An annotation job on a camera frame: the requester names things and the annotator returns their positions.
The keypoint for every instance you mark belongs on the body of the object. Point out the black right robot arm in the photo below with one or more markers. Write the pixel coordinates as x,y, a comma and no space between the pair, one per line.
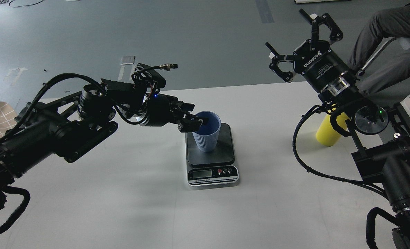
381,135

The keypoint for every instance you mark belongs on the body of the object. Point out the blue ribbed cup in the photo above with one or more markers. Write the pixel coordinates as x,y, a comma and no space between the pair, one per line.
207,136

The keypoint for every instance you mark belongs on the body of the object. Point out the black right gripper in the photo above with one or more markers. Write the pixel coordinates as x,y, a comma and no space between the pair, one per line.
322,65

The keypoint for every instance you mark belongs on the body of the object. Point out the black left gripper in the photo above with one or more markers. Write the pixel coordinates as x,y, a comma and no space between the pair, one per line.
164,109

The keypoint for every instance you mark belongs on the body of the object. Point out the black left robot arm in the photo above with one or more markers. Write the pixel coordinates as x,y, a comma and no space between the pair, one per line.
73,113

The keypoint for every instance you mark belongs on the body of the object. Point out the yellow squeeze bottle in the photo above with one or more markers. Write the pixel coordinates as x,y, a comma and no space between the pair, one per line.
326,135

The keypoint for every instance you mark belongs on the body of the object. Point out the grey floor plate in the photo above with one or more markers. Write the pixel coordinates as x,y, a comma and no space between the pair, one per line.
127,60

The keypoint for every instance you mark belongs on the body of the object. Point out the black digital kitchen scale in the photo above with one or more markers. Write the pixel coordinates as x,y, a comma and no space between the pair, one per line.
215,168

